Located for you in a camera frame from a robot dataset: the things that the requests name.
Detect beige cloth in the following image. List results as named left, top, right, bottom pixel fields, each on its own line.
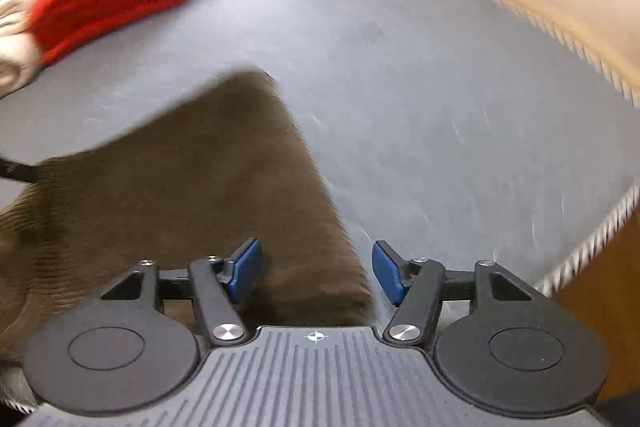
left=0, top=0, right=166, bottom=100

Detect brown corduroy pants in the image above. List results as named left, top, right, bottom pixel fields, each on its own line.
left=0, top=67, right=373, bottom=368

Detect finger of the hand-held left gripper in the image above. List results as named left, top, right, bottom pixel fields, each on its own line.
left=0, top=158, right=40, bottom=184

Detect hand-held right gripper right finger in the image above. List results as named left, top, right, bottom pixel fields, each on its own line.
left=371, top=239, right=547, bottom=350

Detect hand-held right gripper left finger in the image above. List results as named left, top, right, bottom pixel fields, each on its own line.
left=99, top=237, right=263, bottom=349

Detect grey quilted mattress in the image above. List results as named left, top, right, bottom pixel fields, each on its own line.
left=0, top=0, right=640, bottom=408

